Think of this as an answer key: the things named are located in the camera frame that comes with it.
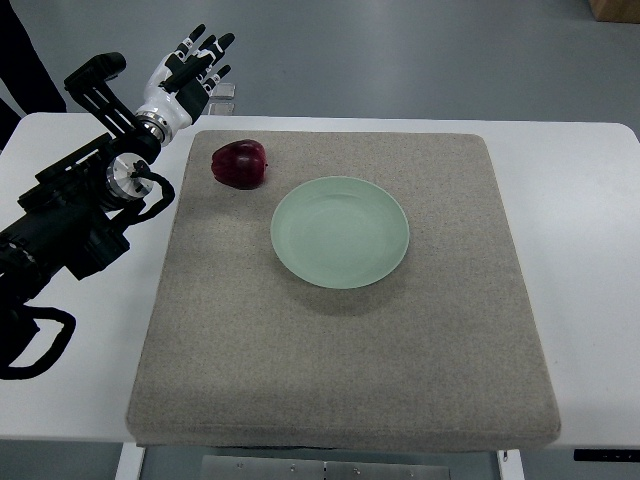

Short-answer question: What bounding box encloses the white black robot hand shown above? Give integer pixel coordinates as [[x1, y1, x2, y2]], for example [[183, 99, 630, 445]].
[[136, 24, 235, 144]]

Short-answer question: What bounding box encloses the dark red apple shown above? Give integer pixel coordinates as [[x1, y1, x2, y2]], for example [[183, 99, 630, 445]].
[[211, 139, 268, 190]]

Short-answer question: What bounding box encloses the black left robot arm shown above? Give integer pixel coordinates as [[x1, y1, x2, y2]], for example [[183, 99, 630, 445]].
[[1, 52, 175, 310]]

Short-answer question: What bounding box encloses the pale green plate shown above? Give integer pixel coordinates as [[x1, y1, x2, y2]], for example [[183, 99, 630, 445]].
[[270, 176, 410, 290]]

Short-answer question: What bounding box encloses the clear plastic clamp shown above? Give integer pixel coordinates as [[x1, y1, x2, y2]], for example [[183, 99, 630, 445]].
[[205, 82, 236, 116]]

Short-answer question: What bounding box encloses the beige fabric mat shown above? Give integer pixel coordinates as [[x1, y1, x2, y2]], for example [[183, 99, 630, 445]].
[[126, 130, 561, 452]]

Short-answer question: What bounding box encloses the cardboard box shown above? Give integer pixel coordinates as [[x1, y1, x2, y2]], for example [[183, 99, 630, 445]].
[[588, 0, 640, 24]]

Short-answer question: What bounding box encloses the black table control panel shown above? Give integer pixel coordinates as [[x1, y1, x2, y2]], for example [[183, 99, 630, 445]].
[[573, 449, 640, 463]]

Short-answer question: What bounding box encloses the black looped cable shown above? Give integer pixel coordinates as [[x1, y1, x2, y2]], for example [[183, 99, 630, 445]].
[[0, 304, 77, 381]]

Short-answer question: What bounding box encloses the metal bracket under table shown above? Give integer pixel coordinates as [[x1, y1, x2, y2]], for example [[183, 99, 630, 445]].
[[199, 455, 451, 480]]

